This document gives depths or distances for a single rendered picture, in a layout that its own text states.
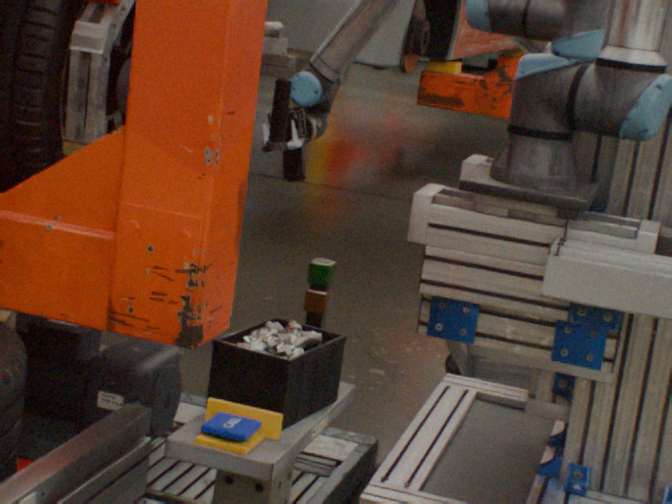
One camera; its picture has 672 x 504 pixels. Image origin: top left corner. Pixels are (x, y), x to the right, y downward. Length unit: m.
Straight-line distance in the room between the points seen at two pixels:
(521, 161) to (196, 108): 0.60
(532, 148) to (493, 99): 3.89
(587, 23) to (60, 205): 0.89
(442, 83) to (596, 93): 3.99
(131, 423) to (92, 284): 0.24
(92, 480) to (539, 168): 0.92
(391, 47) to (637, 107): 3.17
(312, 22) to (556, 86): 2.94
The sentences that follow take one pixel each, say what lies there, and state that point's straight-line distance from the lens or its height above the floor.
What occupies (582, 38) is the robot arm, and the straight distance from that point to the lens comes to 2.12.
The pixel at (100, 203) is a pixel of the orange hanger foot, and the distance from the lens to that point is 2.26.
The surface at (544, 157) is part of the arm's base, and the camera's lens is 2.41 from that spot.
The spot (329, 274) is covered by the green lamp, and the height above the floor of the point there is 0.64.
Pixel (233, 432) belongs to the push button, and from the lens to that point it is 2.01.
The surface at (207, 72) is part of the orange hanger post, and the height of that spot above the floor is 0.97.
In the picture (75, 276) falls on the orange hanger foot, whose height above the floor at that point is 0.60.
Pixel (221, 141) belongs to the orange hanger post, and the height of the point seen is 0.86.
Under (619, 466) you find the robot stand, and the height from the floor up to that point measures 0.29.
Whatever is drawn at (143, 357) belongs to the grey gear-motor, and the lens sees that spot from 2.53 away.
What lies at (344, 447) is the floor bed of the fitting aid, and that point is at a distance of 3.14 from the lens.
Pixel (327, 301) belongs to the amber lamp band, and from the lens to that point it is 2.33.
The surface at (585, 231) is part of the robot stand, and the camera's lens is 2.41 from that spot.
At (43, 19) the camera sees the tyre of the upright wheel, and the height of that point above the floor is 0.98.
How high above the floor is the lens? 1.18
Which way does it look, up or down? 13 degrees down
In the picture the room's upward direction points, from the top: 8 degrees clockwise
